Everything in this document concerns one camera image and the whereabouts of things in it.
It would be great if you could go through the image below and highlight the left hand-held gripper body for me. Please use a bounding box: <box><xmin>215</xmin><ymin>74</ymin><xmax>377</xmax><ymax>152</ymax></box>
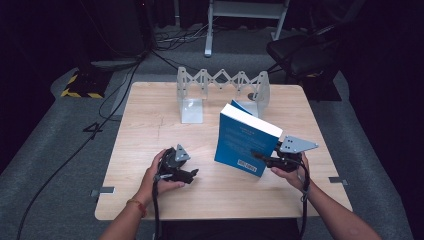
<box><xmin>158</xmin><ymin>143</ymin><xmax>192</xmax><ymax>182</ymax></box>

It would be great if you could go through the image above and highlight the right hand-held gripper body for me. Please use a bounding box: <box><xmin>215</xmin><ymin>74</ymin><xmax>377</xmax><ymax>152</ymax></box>
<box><xmin>266</xmin><ymin>135</ymin><xmax>319</xmax><ymax>173</ymax></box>

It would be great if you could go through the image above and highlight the blue book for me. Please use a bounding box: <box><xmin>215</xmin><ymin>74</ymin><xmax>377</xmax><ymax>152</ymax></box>
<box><xmin>214</xmin><ymin>99</ymin><xmax>284</xmax><ymax>178</ymax></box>

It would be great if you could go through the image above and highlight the white expandable book rack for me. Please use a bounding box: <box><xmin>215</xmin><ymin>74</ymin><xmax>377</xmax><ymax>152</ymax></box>
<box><xmin>176</xmin><ymin>66</ymin><xmax>272</xmax><ymax>125</ymax></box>

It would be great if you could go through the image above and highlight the person's right hand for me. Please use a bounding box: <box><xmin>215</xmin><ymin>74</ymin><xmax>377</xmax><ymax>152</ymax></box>
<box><xmin>270</xmin><ymin>153</ymin><xmax>312</xmax><ymax>193</ymax></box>

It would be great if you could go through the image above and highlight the person's left hand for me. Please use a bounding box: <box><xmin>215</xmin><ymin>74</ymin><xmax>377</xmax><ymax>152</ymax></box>
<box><xmin>134</xmin><ymin>148</ymin><xmax>186</xmax><ymax>203</ymax></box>

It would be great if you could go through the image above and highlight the grey tape strip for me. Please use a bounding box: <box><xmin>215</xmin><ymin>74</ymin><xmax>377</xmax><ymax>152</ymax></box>
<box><xmin>328</xmin><ymin>176</ymin><xmax>349</xmax><ymax>186</ymax></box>
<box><xmin>90</xmin><ymin>186</ymin><xmax>116</xmax><ymax>198</ymax></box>

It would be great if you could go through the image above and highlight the person's dark clothed lap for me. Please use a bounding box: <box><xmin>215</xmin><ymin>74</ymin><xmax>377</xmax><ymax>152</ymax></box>
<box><xmin>161</xmin><ymin>218</ymin><xmax>301</xmax><ymax>240</ymax></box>

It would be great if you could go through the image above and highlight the black chair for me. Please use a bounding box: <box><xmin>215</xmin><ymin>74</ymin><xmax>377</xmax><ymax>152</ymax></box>
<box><xmin>265</xmin><ymin>23</ymin><xmax>344</xmax><ymax>84</ymax></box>

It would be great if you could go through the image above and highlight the black yellow striped stand base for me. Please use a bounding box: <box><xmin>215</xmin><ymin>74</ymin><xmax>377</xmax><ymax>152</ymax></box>
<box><xmin>60</xmin><ymin>68</ymin><xmax>113</xmax><ymax>99</ymax></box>

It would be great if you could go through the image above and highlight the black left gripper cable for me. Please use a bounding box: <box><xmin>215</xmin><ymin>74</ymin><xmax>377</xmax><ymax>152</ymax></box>
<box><xmin>152</xmin><ymin>175</ymin><xmax>164</xmax><ymax>240</ymax></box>

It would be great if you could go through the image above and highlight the red bracelet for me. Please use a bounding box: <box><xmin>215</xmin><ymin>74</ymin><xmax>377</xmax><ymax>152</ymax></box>
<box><xmin>126</xmin><ymin>198</ymin><xmax>148</xmax><ymax>219</ymax></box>

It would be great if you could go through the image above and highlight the looped black floor cable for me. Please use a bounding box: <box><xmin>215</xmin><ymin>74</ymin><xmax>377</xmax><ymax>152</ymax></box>
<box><xmin>98</xmin><ymin>66</ymin><xmax>134</xmax><ymax>123</ymax></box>

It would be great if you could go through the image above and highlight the long black floor cable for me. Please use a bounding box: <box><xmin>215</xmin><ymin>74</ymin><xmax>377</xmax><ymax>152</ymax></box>
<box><xmin>16</xmin><ymin>56</ymin><xmax>145</xmax><ymax>240</ymax></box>

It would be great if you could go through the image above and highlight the bundle of floor cables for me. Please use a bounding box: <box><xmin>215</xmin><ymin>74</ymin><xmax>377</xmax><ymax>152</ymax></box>
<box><xmin>153</xmin><ymin>23</ymin><xmax>214</xmax><ymax>52</ymax></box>

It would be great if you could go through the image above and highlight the white metal stand frame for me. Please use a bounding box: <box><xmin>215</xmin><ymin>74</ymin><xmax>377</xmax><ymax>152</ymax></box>
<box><xmin>203</xmin><ymin>0</ymin><xmax>291</xmax><ymax>58</ymax></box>

